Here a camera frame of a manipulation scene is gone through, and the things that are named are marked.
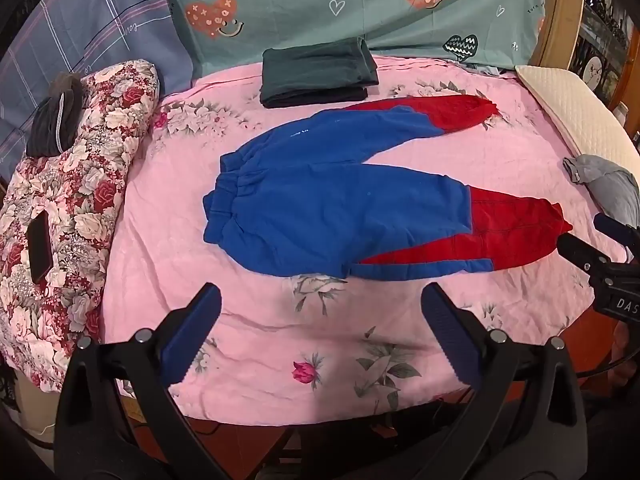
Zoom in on dark green folded clothing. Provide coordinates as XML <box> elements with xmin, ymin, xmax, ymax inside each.
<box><xmin>259</xmin><ymin>36</ymin><xmax>380</xmax><ymax>110</ymax></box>

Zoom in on blue and red pants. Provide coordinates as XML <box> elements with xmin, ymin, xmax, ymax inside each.
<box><xmin>202</xmin><ymin>94</ymin><xmax>574</xmax><ymax>281</ymax></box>

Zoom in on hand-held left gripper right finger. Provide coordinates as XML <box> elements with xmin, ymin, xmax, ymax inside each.
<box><xmin>420</xmin><ymin>282</ymin><xmax>589</xmax><ymax>480</ymax></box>

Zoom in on green heart print pillow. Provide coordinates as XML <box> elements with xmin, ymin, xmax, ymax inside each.
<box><xmin>160</xmin><ymin>0</ymin><xmax>548</xmax><ymax>81</ymax></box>

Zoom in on red floral quilt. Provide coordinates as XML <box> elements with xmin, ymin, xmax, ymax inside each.
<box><xmin>0</xmin><ymin>59</ymin><xmax>162</xmax><ymax>393</ymax></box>

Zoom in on grey cloth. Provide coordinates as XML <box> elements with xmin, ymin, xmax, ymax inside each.
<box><xmin>562</xmin><ymin>154</ymin><xmax>640</xmax><ymax>228</ymax></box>

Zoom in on dark knit hat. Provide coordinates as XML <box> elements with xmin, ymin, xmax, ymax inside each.
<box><xmin>25</xmin><ymin>72</ymin><xmax>87</xmax><ymax>158</ymax></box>

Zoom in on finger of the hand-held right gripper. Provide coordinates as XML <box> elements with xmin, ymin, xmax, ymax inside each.
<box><xmin>556</xmin><ymin>232</ymin><xmax>613</xmax><ymax>281</ymax></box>
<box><xmin>592</xmin><ymin>212</ymin><xmax>640</xmax><ymax>261</ymax></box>

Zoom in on pink floral bedsheet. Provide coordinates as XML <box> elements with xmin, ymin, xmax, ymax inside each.
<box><xmin>102</xmin><ymin>55</ymin><xmax>618</xmax><ymax>423</ymax></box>

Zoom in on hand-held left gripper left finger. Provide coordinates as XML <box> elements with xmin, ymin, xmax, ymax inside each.
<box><xmin>54</xmin><ymin>282</ymin><xmax>232</xmax><ymax>480</ymax></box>

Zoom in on wooden headboard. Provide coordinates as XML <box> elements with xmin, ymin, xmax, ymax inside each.
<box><xmin>529</xmin><ymin>0</ymin><xmax>587</xmax><ymax>68</ymax></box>

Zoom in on black phone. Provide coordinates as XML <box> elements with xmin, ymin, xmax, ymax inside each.
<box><xmin>26</xmin><ymin>211</ymin><xmax>55</xmax><ymax>285</ymax></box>

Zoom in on cream quilted pillow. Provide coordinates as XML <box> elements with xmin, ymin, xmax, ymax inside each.
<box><xmin>515</xmin><ymin>64</ymin><xmax>640</xmax><ymax>176</ymax></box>

